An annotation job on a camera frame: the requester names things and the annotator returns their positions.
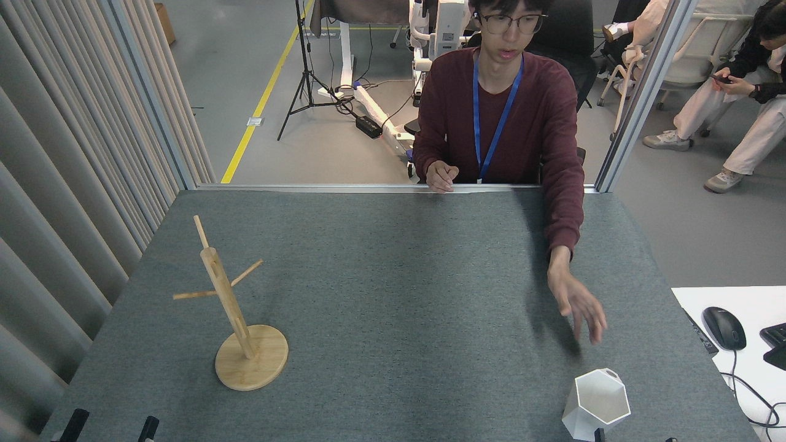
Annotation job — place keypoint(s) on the white hexagonal cup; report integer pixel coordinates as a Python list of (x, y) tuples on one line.
[(592, 402)]

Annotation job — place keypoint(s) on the wooden cup stand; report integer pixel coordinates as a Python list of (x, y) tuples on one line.
[(224, 294)]

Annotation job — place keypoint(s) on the person's left hand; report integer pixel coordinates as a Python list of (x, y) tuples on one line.
[(577, 304)]

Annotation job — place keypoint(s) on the person's right hand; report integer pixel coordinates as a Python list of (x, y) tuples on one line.
[(441, 177)]

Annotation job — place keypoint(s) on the black flat bar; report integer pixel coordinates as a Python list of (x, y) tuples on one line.
[(701, 334)]

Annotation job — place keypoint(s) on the black computer mouse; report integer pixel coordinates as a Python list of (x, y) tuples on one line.
[(724, 328)]

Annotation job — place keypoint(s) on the black keyboard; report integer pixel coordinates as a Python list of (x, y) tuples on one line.
[(775, 347)]

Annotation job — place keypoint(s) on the beige curtain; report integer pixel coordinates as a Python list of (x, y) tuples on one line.
[(61, 184)]

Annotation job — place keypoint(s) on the seated person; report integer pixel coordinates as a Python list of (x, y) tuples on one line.
[(648, 18), (761, 129)]

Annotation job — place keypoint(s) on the black phone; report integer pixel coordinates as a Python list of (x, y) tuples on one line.
[(722, 79)]

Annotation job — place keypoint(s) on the white chair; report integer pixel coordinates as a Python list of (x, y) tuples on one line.
[(694, 61)]

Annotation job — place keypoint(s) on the white stand on wheels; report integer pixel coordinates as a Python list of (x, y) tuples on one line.
[(374, 113)]

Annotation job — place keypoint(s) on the black office chair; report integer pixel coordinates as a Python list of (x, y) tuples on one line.
[(568, 37)]

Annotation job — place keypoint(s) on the cardboard box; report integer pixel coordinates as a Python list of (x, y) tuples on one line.
[(164, 23)]

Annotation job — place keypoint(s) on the black tripod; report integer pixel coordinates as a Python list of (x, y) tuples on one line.
[(302, 37)]

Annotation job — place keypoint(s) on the black eyeglasses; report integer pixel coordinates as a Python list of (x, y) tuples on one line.
[(495, 23)]

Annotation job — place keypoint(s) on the silver post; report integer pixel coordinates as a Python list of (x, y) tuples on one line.
[(153, 104), (645, 80)]

